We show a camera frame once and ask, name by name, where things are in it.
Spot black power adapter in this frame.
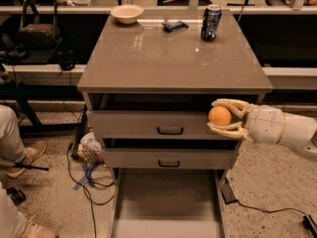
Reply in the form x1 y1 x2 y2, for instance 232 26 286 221
221 183 238 204

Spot white ceramic bowl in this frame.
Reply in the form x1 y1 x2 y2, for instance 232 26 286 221
110 4 144 25

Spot small black floor device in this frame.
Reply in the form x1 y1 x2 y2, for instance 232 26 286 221
6 187 26 205

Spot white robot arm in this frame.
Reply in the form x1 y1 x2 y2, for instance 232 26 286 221
207 98 317 162

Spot black stick tool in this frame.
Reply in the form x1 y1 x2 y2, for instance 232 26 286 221
13 163 50 172

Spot black chair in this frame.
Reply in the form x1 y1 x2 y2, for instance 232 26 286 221
17 0 62 64

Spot crumpled snack bag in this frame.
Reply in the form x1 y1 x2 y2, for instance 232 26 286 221
77 132 103 164

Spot person's upper leg and shoe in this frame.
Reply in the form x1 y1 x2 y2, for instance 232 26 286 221
0 105 48 165

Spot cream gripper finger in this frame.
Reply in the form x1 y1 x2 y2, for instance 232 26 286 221
207 122 253 141
211 98 254 119

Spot black floor cables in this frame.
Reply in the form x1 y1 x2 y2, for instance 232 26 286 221
65 139 116 238

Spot dark blue soda can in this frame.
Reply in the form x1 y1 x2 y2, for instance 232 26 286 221
201 4 222 42

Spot orange fruit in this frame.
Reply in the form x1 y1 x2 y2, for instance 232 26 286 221
208 106 232 126

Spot grey drawer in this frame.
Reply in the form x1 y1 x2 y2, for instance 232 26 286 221
109 169 228 238
102 139 240 170
86 93 261 141

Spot grey drawer cabinet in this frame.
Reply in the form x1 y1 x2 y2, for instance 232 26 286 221
78 8 271 234

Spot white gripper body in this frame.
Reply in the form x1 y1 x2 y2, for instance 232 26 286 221
245 105 285 144

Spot person's leg and shoe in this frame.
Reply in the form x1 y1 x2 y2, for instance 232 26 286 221
0 105 48 165
0 181 57 238

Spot grey bottom drawer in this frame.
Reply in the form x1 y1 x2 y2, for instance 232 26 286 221
109 169 228 238

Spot person's lower leg and shoe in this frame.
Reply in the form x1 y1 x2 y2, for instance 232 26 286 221
0 181 57 238

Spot grey top drawer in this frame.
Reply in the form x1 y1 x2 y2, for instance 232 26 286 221
86 93 261 141

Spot black headphones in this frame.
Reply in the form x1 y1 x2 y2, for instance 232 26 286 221
56 51 76 71

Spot grey middle drawer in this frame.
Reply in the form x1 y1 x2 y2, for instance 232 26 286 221
102 139 240 170

